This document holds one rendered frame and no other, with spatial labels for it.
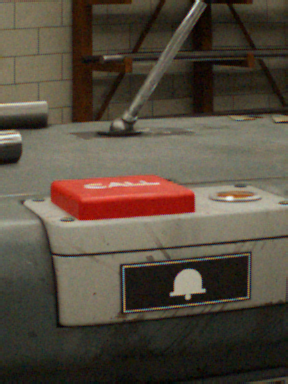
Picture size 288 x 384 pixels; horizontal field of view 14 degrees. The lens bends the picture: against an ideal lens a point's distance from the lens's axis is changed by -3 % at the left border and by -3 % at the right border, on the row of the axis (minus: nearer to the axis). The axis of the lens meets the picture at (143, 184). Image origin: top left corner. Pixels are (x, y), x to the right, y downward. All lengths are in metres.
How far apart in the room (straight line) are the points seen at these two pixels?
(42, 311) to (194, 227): 0.09
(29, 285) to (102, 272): 0.04
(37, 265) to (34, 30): 7.63
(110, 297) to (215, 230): 0.06
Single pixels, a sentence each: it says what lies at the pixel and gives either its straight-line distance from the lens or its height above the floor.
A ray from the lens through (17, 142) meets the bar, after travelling 0.77.
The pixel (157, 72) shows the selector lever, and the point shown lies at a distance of 0.91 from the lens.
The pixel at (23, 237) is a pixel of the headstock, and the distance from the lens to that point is 0.57.
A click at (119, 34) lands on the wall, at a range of 8.57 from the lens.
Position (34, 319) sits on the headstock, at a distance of 0.56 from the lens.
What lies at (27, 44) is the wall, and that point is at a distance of 8.15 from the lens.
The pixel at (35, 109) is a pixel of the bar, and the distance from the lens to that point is 0.98.
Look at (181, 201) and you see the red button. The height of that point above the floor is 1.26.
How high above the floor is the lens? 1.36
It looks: 9 degrees down
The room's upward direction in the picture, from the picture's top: 1 degrees counter-clockwise
